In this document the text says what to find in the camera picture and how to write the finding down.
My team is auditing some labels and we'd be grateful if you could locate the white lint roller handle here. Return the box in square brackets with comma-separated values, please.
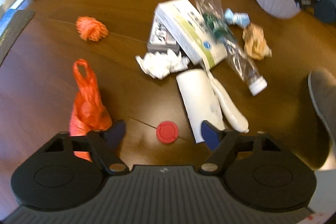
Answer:
[206, 70, 249, 134]

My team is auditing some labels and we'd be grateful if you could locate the clear plastic water bottle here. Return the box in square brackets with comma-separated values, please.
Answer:
[195, 0, 267, 96]

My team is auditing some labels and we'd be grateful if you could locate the small grey white box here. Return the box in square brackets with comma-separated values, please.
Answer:
[147, 15, 180, 55]

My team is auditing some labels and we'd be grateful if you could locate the red round lid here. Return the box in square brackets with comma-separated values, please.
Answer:
[156, 121, 179, 144]

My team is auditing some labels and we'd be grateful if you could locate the grey shoe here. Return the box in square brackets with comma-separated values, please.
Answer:
[307, 68, 336, 147]

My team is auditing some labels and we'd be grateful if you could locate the blue face mask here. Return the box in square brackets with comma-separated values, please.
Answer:
[224, 9, 251, 28]

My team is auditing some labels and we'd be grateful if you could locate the orange knitted yarn ball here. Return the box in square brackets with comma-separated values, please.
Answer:
[76, 16, 109, 42]

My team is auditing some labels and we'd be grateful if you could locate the brown paper wrapper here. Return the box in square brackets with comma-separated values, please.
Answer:
[242, 23, 272, 61]

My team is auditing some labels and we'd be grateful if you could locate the grey door mat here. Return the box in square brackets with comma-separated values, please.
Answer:
[0, 9, 35, 65]

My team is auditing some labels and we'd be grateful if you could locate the white green medicine box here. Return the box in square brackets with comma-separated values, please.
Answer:
[155, 0, 227, 71]

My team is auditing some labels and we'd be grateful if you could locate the orange plastic bag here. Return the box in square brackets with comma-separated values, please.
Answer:
[69, 58, 113, 162]

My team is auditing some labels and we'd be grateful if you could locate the white paper tube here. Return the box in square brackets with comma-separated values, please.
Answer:
[176, 69, 225, 143]

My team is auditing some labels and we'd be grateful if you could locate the white tissue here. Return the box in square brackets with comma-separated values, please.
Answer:
[135, 49, 190, 80]

